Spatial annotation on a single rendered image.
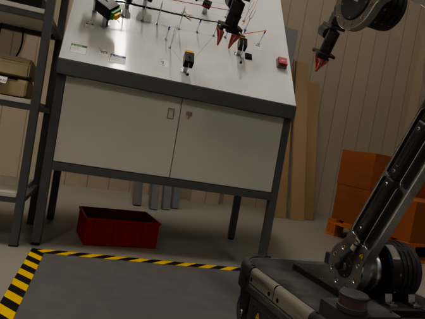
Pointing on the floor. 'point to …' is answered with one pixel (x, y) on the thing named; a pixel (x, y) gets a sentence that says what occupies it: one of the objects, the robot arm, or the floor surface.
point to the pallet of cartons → (367, 174)
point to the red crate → (117, 228)
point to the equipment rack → (10, 23)
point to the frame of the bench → (146, 180)
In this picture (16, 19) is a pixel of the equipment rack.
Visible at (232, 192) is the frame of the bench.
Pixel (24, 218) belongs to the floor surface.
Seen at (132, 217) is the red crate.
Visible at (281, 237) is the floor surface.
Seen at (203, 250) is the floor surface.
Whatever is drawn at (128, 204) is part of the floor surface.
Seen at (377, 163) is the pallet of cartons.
